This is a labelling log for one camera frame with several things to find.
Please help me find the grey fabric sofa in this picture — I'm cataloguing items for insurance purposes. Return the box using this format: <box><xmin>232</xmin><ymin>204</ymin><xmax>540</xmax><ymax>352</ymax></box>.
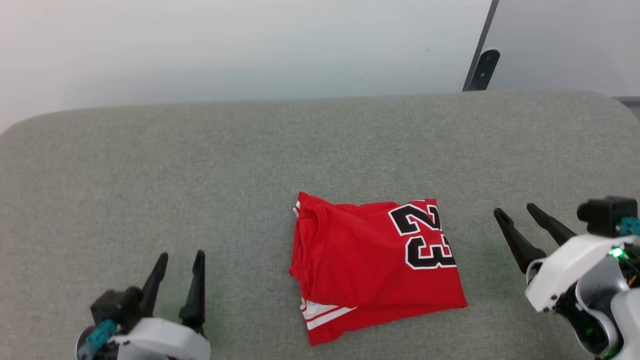
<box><xmin>0</xmin><ymin>90</ymin><xmax>640</xmax><ymax>360</ymax></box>

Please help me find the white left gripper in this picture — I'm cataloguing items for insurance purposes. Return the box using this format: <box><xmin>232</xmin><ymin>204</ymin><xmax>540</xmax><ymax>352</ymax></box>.
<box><xmin>107</xmin><ymin>250</ymin><xmax>212</xmax><ymax>360</ymax></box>

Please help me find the grey metal post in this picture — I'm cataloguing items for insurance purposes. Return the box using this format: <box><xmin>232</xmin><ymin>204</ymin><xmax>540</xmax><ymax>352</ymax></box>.
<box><xmin>462</xmin><ymin>0</ymin><xmax>501</xmax><ymax>92</ymax></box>

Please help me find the red basketball jersey number 23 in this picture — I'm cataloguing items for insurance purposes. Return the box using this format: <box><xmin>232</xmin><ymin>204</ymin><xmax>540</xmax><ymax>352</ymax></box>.
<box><xmin>288</xmin><ymin>191</ymin><xmax>469</xmax><ymax>347</ymax></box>

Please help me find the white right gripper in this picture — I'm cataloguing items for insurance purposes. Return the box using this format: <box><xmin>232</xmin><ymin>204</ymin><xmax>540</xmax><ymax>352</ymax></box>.
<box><xmin>493</xmin><ymin>202</ymin><xmax>640</xmax><ymax>314</ymax></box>

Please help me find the teal left cable connector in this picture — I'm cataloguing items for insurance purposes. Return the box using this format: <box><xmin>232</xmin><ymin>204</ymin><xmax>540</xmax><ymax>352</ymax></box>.
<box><xmin>84</xmin><ymin>320</ymin><xmax>119</xmax><ymax>352</ymax></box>

